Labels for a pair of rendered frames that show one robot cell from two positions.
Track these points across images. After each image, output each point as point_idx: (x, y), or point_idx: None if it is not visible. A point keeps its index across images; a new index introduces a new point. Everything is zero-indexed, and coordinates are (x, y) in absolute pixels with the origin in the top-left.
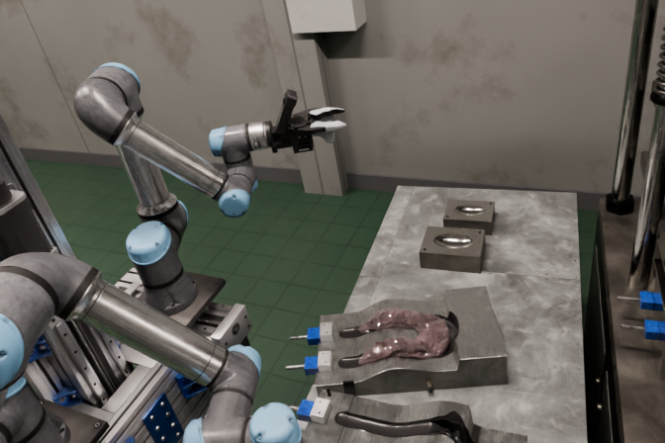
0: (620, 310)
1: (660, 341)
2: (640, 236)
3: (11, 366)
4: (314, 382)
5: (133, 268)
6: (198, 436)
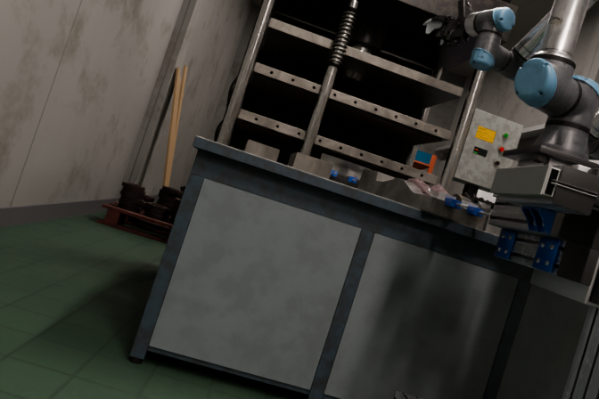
0: None
1: (358, 181)
2: (313, 143)
3: None
4: (473, 227)
5: (563, 165)
6: None
